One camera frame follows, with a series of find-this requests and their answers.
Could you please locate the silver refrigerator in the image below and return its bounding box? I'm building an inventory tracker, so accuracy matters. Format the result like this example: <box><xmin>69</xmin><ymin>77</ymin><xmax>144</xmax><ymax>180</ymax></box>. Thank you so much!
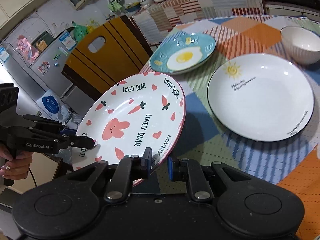
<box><xmin>0</xmin><ymin>29</ymin><xmax>78</xmax><ymax>120</ymax></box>

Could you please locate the white sun plate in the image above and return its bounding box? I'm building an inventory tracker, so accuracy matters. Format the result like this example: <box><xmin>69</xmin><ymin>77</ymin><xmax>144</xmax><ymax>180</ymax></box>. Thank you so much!
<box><xmin>207</xmin><ymin>54</ymin><xmax>315</xmax><ymax>142</ymax></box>

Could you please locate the white ribbed bowl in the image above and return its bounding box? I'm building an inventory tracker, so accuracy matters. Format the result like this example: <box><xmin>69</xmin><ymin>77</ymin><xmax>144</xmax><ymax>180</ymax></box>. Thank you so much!
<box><xmin>280</xmin><ymin>26</ymin><xmax>319</xmax><ymax>66</ymax></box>

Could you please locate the pink rabbit plate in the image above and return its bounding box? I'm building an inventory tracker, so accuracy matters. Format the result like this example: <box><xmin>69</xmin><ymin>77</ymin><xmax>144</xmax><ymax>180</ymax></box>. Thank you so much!
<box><xmin>72</xmin><ymin>72</ymin><xmax>186</xmax><ymax>172</ymax></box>

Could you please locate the striped cloth counter cover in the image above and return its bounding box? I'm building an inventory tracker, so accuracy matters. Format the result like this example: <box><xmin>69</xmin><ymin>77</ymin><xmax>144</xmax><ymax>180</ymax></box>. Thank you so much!
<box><xmin>132</xmin><ymin>0</ymin><xmax>265</xmax><ymax>46</ymax></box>

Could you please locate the teal egg plate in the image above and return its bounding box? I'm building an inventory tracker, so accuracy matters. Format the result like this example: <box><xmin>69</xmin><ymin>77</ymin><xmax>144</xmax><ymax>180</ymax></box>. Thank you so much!
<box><xmin>149</xmin><ymin>33</ymin><xmax>217</xmax><ymax>75</ymax></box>

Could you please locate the white plastic bag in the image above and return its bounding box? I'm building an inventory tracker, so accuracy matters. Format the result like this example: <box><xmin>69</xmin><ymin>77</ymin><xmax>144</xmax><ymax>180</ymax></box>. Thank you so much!
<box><xmin>36</xmin><ymin>89</ymin><xmax>81</xmax><ymax>129</ymax></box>

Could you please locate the colourful patchwork tablecloth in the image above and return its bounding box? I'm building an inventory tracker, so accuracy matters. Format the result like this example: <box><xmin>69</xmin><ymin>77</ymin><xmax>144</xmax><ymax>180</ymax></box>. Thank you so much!
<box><xmin>135</xmin><ymin>15</ymin><xmax>320</xmax><ymax>240</ymax></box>

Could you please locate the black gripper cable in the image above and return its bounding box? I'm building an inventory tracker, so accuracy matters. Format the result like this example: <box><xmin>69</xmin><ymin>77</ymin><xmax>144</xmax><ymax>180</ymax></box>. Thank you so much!
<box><xmin>28</xmin><ymin>167</ymin><xmax>38</xmax><ymax>188</ymax></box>

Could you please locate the person's left hand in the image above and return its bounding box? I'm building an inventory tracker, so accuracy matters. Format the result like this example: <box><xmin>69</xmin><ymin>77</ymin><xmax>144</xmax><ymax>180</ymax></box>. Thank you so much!
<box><xmin>1</xmin><ymin>144</ymin><xmax>33</xmax><ymax>180</ymax></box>

